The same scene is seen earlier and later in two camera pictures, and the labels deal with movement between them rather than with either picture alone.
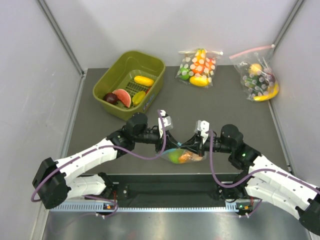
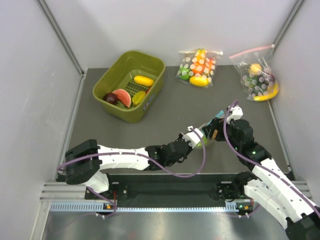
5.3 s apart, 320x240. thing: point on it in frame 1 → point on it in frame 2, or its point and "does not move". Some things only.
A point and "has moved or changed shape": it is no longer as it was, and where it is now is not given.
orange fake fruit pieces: [186, 157] → [215, 134]
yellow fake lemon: [201, 81] does not move
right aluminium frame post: [285, 28] does not move
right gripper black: [196, 145] → [218, 124]
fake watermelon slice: [124, 96] does not move
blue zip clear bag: [180, 156] has moved or changed shape
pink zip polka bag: [258, 79] does not move
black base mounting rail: [170, 187] does not move
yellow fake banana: [268, 97] does not move
